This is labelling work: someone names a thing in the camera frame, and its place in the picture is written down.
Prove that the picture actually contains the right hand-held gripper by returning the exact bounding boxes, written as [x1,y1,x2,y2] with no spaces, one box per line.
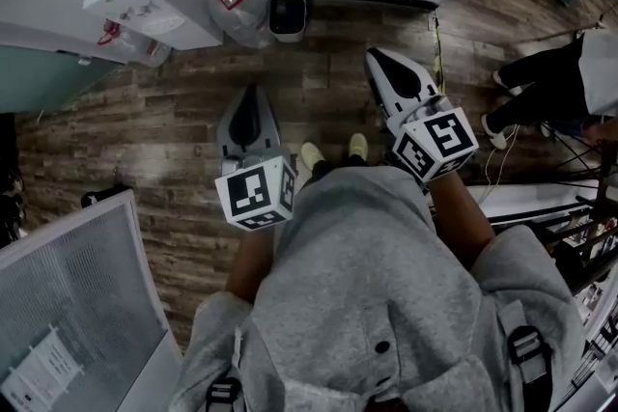
[365,46,480,184]

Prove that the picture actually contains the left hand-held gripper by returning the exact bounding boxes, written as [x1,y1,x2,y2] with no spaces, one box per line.
[214,84,299,233]

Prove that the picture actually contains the person's right forearm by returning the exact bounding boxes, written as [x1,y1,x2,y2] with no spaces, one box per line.
[426,171,497,267]

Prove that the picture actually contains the person's left forearm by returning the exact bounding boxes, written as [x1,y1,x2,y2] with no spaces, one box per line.
[225,219,289,305]

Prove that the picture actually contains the person's left pale shoe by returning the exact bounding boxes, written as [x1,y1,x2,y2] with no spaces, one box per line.
[300,141,325,171]

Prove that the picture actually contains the person's pale shoe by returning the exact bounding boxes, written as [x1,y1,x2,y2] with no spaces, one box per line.
[347,132,370,160]
[300,141,325,171]

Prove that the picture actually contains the person's right pale shoe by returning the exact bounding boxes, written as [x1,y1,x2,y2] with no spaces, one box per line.
[347,132,370,160]

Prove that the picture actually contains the person's black trousers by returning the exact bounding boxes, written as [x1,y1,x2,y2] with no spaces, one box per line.
[308,152,371,182]

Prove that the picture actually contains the white shelf board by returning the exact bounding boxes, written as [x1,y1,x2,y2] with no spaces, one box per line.
[470,182,600,221]

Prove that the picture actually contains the person's grey hooded sweatshirt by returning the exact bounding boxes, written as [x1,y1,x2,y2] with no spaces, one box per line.
[173,166,588,412]

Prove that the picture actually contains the white perforated panel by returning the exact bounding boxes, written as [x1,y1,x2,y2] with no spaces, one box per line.
[0,187,183,412]

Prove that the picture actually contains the black metal rack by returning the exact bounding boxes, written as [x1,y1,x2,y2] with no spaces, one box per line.
[482,124,618,300]

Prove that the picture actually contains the white paper label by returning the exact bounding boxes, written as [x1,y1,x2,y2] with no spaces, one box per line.
[0,325,86,412]

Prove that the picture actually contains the bagged water jug red handle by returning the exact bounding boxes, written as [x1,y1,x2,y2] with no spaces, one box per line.
[202,0,277,50]

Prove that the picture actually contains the clear water jug red handle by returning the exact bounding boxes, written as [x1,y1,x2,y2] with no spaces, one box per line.
[98,19,173,69]

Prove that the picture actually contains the grey strap black buckle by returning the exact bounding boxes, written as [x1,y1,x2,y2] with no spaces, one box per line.
[205,375,243,412]
[496,298,554,385]

